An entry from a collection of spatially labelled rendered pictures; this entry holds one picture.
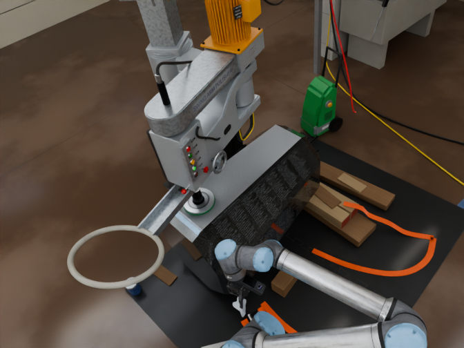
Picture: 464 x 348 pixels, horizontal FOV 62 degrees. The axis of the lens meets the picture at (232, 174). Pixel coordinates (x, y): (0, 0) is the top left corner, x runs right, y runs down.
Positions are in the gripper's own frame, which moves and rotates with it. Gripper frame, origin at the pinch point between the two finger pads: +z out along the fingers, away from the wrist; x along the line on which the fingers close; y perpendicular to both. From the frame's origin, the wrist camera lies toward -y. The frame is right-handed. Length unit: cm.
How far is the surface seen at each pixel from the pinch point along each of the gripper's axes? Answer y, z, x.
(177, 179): 74, -19, -51
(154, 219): 81, -7, -27
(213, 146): 60, -27, -75
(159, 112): 61, -68, -48
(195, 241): 75, 27, -42
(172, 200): 79, -8, -44
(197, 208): 77, 11, -57
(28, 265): 261, 68, 1
